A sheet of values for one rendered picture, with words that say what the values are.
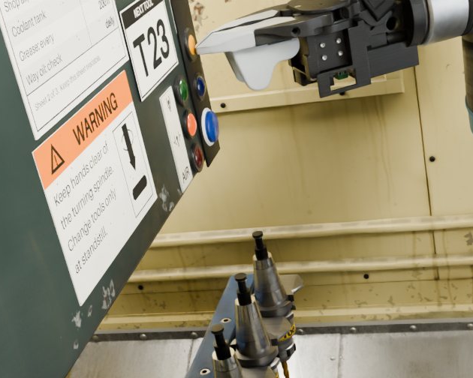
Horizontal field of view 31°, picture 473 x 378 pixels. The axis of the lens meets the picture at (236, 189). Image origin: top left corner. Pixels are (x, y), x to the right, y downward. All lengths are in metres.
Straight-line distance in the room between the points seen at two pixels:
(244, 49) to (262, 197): 0.89
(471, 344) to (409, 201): 0.31
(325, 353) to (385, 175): 0.40
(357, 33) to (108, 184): 0.31
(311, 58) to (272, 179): 0.84
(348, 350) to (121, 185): 1.17
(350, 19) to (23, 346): 0.45
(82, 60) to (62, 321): 0.17
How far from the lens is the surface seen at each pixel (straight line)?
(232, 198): 1.64
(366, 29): 0.82
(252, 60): 0.77
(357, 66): 0.80
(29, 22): 0.52
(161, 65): 0.70
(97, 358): 1.90
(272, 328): 1.13
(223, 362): 0.96
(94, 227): 0.56
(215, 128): 0.79
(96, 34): 0.60
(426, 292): 1.69
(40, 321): 0.50
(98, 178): 0.57
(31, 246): 0.49
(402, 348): 1.72
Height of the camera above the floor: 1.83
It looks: 23 degrees down
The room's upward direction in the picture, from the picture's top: 12 degrees counter-clockwise
